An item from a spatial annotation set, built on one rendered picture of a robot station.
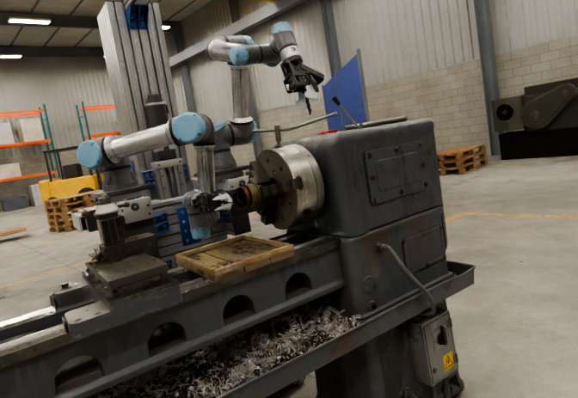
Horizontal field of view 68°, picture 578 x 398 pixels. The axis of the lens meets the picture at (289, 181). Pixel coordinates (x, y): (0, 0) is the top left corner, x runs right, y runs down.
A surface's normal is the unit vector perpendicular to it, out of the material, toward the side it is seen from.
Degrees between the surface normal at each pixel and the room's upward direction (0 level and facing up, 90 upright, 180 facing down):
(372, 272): 90
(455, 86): 90
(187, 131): 89
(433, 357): 87
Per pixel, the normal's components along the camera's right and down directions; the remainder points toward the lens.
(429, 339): 0.55, -0.05
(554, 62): -0.74, 0.18
